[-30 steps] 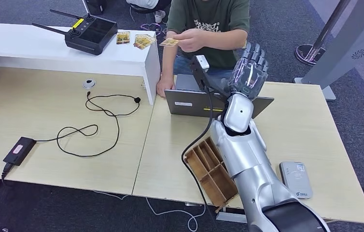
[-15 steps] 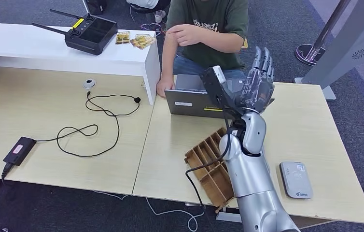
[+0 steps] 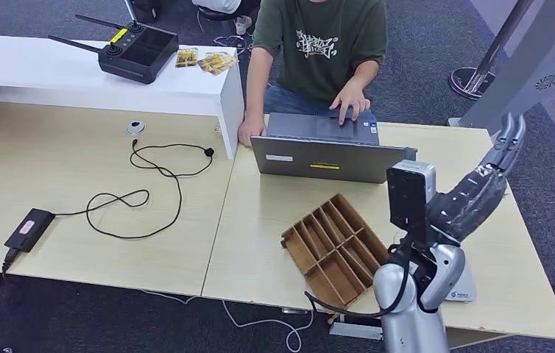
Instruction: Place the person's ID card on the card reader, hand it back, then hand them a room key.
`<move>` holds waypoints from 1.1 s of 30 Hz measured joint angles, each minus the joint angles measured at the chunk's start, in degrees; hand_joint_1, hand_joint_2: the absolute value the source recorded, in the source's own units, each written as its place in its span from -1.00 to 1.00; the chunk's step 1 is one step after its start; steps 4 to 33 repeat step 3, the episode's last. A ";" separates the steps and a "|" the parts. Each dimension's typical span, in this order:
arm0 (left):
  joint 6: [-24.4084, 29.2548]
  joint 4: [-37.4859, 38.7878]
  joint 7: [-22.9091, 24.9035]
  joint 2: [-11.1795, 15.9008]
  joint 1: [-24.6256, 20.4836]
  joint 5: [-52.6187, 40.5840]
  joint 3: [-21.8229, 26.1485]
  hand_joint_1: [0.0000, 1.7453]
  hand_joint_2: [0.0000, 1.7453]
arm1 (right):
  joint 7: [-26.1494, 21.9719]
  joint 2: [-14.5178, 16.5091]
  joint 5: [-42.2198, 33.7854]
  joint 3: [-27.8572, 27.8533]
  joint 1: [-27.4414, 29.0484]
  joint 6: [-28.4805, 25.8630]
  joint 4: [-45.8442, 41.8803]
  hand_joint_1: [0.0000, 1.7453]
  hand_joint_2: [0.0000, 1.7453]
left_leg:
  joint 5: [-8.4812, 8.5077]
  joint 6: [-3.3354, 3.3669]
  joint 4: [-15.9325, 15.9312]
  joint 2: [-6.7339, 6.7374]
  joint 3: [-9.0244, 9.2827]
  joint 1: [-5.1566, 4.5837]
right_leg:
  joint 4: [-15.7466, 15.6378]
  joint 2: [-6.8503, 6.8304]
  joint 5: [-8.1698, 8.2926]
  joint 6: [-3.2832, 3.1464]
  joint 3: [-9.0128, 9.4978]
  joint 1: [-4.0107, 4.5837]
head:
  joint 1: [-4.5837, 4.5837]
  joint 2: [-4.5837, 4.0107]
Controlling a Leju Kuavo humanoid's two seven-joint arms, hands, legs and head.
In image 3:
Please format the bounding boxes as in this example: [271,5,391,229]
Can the grey card reader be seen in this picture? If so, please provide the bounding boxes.
[445,263,478,303]

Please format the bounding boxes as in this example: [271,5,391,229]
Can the white desk foot bar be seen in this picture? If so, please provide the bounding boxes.
[329,321,385,342]

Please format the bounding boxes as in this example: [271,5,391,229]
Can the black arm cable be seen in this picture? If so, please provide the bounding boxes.
[304,233,415,320]

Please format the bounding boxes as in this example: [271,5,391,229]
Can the person's left hand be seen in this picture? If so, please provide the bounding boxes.
[328,82,372,126]

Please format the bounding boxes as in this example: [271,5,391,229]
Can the person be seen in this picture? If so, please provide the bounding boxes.
[237,0,389,148]
[192,0,263,37]

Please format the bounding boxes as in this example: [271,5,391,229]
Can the thin black cable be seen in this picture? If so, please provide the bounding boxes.
[53,139,215,240]

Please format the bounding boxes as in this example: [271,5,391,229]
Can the white cable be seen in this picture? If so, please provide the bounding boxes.
[141,290,316,353]

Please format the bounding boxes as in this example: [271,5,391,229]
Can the white raised shelf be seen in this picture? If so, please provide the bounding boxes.
[0,32,246,161]

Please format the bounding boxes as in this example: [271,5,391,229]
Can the grey kiosk stand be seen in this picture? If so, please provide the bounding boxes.
[448,0,555,135]

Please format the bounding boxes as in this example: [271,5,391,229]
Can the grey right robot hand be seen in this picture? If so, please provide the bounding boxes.
[425,113,527,243]

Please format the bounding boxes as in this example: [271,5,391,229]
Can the black power adapter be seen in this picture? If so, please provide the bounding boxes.
[4,207,56,253]

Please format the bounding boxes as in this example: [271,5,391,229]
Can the black remote controller with antennas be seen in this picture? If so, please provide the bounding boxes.
[47,13,180,85]

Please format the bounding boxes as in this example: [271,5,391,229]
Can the grey laptop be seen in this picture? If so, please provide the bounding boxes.
[250,112,418,185]

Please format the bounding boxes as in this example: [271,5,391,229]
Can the black power cord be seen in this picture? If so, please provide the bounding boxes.
[1,247,20,277]

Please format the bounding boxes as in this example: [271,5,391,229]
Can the wooden card organizer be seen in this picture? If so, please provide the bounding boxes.
[280,193,391,313]

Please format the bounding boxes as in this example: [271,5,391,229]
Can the purple cable bundle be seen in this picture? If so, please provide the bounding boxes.
[213,34,254,55]

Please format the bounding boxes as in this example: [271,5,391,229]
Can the autumn print ID card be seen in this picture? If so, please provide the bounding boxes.
[204,51,238,76]

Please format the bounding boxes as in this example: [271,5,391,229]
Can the person's right hand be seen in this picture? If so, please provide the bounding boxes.
[237,116,268,148]

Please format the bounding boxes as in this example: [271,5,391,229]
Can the black bag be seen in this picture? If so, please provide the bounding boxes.
[126,0,166,24]

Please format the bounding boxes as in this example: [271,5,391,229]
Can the chrome stanchion post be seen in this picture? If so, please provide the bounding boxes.
[449,0,534,101]

